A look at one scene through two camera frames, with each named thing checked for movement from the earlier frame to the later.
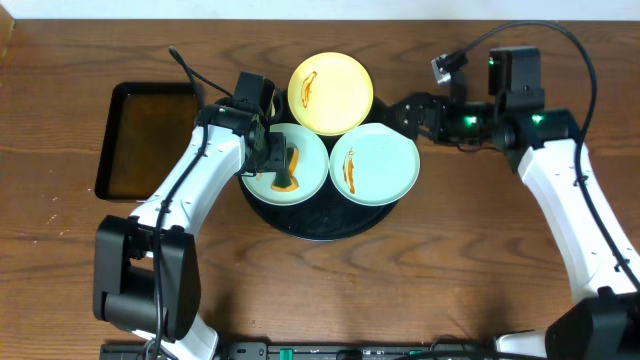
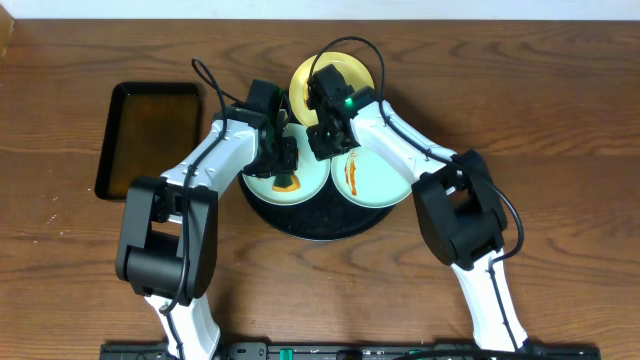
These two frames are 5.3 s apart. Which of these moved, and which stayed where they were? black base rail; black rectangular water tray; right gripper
Moved: right gripper
Stayed: black base rail; black rectangular water tray
